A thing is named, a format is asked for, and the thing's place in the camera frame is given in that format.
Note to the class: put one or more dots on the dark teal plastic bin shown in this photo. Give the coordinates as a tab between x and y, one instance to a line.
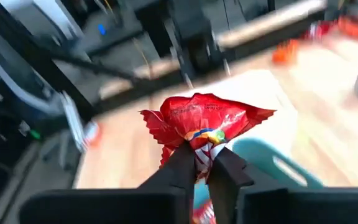
259	155

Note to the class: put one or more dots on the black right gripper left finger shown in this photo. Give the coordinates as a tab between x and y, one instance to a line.
166	202

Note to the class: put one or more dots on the black aluminium table frame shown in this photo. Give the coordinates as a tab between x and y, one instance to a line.
259	43

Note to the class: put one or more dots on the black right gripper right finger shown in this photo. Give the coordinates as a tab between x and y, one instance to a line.
228	193

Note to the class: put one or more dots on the orange candy pack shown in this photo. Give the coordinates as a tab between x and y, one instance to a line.
353	27
286	53

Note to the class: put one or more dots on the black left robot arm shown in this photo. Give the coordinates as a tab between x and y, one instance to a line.
197	53

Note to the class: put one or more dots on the red candy bag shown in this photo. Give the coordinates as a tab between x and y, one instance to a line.
204	118
319	30
204	216

